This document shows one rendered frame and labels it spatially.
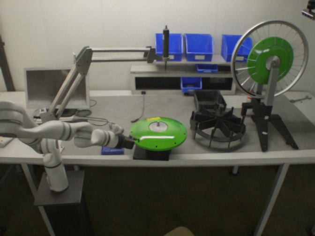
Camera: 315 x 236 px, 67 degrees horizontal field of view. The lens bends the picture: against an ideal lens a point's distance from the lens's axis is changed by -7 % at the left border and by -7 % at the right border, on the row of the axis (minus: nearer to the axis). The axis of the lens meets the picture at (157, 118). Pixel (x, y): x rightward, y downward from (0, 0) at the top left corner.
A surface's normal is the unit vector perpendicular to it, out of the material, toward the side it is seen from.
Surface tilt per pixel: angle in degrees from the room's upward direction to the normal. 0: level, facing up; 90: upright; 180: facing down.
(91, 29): 90
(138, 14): 90
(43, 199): 0
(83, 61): 90
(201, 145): 0
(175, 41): 90
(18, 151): 0
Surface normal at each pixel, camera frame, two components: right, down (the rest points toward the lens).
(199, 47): 0.00, 0.51
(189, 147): 0.00, -0.86
